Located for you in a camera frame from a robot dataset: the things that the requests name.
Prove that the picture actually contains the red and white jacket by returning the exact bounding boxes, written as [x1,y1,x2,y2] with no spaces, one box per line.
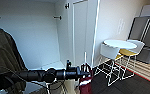
[78,62,94,94]

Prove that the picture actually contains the pale grey hanger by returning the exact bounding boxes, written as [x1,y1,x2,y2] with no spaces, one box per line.
[83,50,88,68]

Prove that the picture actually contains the white wardrobe door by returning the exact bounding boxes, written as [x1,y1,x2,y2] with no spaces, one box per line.
[71,0,101,69]

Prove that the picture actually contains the round white table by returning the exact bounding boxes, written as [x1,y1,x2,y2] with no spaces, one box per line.
[103,39,138,51]

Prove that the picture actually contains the white wardrobe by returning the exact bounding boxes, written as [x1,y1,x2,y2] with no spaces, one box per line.
[0,0,101,94]

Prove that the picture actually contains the black door hinge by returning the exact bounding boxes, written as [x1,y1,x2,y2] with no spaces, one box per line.
[64,2,71,10]

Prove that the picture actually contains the olive garment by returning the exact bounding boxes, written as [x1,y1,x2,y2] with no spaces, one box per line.
[0,28,28,94]

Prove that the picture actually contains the grey refrigerator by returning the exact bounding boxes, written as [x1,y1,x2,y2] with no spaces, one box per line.
[128,16,150,64]

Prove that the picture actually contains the thin black cable loop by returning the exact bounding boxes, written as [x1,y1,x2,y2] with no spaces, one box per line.
[44,79,67,94]

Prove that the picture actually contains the white wire-leg chair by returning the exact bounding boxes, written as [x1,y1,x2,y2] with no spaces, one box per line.
[93,43,123,88]
[122,39,146,81]

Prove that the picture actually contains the yellow wire-leg chair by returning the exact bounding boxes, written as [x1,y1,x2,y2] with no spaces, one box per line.
[114,48,139,79]

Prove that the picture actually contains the black rail bracket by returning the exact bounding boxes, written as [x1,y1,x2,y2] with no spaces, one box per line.
[53,15,63,20]

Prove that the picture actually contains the white wall switch panel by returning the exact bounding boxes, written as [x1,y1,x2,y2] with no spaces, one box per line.
[117,18,126,35]

